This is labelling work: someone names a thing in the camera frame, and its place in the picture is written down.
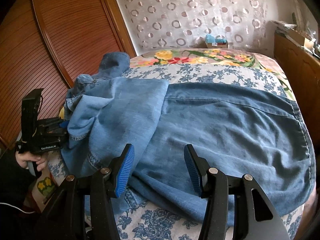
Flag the person's left hand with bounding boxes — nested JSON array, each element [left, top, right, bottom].
[[15, 152, 48, 171]]

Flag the wooden slatted wardrobe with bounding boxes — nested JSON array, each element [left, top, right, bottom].
[[1, 0, 136, 150]]

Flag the yellow plush toy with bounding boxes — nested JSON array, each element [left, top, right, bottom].
[[59, 107, 65, 119]]

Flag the colourful floral bed sheet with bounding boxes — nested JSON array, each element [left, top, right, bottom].
[[126, 49, 296, 100]]

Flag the blue denim jeans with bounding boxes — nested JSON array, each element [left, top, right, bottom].
[[61, 53, 316, 222]]

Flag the cardboard box with blue cloth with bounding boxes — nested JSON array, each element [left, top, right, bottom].
[[205, 34, 228, 49]]

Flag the wooden side cabinet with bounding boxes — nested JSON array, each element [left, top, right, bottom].
[[274, 33, 320, 154]]

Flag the white circle-pattern curtain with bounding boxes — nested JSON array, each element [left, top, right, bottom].
[[117, 0, 273, 55]]

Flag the blue floral white quilt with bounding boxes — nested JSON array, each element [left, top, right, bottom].
[[48, 63, 306, 239]]

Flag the clutter on cabinet top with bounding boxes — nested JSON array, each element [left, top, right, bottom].
[[271, 20, 319, 60]]

